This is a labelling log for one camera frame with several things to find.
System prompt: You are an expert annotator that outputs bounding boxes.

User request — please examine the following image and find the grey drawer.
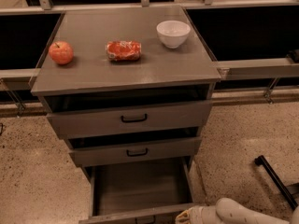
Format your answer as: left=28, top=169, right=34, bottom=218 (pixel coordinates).
left=78, top=157, right=205, bottom=224
left=47, top=101, right=212, bottom=139
left=70, top=137, right=201, bottom=167

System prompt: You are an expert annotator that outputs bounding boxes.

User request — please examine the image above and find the black metal bar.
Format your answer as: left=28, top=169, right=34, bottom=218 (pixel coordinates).
left=254, top=155, right=299, bottom=210

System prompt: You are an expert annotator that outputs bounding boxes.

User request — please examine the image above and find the grey bottom drawer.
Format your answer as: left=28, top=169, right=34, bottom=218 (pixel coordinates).
left=78, top=157, right=205, bottom=224

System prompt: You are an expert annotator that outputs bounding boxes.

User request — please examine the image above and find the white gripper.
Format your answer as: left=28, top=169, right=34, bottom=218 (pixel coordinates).
left=175, top=206, right=217, bottom=224

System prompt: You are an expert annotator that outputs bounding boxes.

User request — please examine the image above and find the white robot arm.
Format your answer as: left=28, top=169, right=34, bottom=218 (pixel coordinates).
left=175, top=198, right=299, bottom=224

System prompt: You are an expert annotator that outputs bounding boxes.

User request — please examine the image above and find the grey top drawer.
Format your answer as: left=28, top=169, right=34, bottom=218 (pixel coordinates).
left=47, top=101, right=212, bottom=139

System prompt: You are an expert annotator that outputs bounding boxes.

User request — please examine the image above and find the white bowl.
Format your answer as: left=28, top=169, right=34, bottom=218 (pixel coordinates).
left=156, top=21, right=191, bottom=49

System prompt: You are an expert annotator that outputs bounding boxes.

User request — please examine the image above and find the grey middle drawer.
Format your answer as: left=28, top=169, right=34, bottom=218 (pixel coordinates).
left=70, top=137, right=201, bottom=167

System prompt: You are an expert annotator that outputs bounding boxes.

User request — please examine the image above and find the grey drawer cabinet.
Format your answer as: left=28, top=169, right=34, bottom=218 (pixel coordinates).
left=30, top=5, right=222, bottom=224

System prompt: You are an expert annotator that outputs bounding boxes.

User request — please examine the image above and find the red apple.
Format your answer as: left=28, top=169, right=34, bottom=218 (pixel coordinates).
left=49, top=41, right=74, bottom=65

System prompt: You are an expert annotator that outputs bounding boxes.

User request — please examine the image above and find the metal railing frame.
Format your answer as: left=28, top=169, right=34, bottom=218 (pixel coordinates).
left=0, top=0, right=299, bottom=117

